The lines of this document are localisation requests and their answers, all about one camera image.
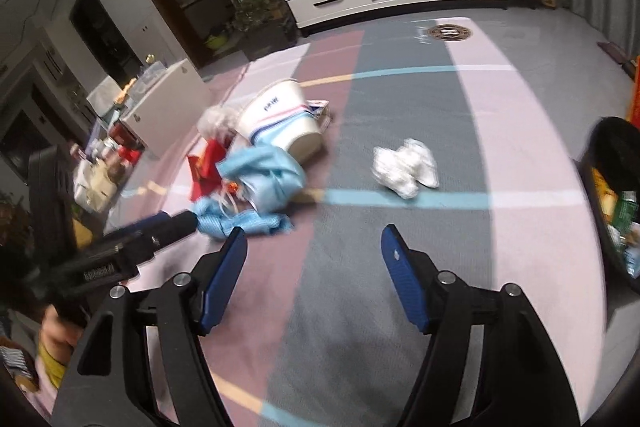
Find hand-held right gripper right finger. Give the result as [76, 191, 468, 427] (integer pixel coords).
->
[381, 224, 581, 427]

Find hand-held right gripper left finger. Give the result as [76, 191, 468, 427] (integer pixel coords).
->
[52, 227, 248, 427]

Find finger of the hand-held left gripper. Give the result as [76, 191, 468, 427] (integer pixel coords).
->
[135, 212, 198, 258]
[102, 213, 173, 245]

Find red snack packet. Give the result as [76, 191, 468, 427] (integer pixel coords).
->
[187, 139, 226, 202]

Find light blue plastic bag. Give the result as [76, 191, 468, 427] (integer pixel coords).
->
[217, 144, 307, 212]

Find white tissue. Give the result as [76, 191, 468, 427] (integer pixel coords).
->
[372, 138, 440, 200]

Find clear plastic bag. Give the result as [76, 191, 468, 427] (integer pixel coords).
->
[197, 106, 243, 140]

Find white striped paper bucket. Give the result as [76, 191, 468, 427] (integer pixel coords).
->
[235, 78, 323, 162]

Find black trash bin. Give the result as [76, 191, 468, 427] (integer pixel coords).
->
[577, 117, 640, 295]

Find yellow chip bag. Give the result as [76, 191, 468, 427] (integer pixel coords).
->
[592, 167, 621, 215]

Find clear bag with blue print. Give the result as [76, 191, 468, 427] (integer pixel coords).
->
[622, 247, 640, 278]

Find person's left hand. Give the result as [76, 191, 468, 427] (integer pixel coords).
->
[40, 306, 86, 354]

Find clutter of bottles and boxes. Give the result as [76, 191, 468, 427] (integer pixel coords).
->
[72, 127, 146, 212]

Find white storage box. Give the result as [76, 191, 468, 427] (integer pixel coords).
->
[120, 59, 213, 158]

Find clear tissue box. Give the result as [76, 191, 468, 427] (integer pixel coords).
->
[137, 61, 166, 90]

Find plants in dark planter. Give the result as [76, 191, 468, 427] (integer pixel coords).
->
[227, 0, 298, 58]

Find brown door mat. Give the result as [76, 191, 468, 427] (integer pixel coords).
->
[597, 41, 628, 65]

